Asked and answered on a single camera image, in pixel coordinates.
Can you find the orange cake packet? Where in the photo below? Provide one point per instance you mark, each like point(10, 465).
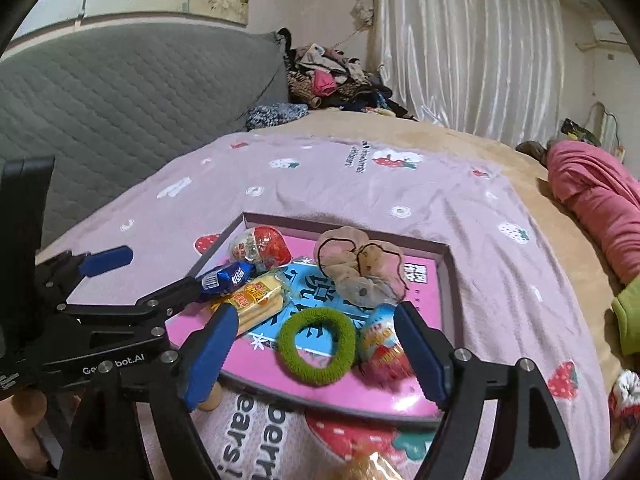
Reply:
point(367, 467)

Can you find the green scrunchie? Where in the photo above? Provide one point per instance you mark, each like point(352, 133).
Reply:
point(346, 347)

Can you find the yellow cake packet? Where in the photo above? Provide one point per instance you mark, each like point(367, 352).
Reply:
point(260, 300)

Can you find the black green packet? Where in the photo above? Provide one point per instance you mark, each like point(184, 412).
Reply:
point(577, 131)

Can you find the pile of clothes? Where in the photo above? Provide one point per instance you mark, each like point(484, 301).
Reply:
point(340, 80)

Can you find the pink shallow box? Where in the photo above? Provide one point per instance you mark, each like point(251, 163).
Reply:
point(320, 385)

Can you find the person's left hand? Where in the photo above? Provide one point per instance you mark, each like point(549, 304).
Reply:
point(27, 407)

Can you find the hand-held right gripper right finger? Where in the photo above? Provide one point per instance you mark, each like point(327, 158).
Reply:
point(420, 355)

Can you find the blue red egg toy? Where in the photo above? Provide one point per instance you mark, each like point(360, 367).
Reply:
point(382, 345)

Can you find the small cloth doll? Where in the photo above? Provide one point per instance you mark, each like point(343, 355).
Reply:
point(627, 395)

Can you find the green blanket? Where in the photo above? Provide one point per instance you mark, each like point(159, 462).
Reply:
point(630, 315)

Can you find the brown scrunchie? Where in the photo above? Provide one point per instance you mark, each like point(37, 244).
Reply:
point(350, 280)

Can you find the pink quilt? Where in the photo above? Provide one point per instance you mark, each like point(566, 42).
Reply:
point(600, 200)

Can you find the tan bed sheet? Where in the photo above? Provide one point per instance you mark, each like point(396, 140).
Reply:
point(575, 260)

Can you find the blue snack packet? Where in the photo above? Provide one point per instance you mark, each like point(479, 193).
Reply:
point(227, 277)

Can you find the white air conditioner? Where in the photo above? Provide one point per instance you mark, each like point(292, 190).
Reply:
point(607, 32)

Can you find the pink printed blanket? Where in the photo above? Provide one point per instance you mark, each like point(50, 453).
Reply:
point(475, 210)

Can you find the brown plush item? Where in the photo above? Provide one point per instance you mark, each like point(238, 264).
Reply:
point(532, 152)

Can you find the white curtain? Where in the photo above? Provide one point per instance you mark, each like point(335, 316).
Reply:
point(465, 50)

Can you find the blue patterned cloth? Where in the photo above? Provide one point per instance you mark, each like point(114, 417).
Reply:
point(275, 116)

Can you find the hanging plush ornament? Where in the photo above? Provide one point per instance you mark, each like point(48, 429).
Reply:
point(362, 12)

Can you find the walnut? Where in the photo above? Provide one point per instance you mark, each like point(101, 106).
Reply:
point(212, 399)

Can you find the grey quilted sofa cover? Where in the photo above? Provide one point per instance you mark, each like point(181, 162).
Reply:
point(125, 100)

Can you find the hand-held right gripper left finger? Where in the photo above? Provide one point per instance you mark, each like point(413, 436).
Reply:
point(210, 355)

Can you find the red white egg toy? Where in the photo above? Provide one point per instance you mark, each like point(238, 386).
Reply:
point(260, 247)

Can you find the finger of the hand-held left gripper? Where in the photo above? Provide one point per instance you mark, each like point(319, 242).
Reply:
point(165, 300)
point(107, 260)

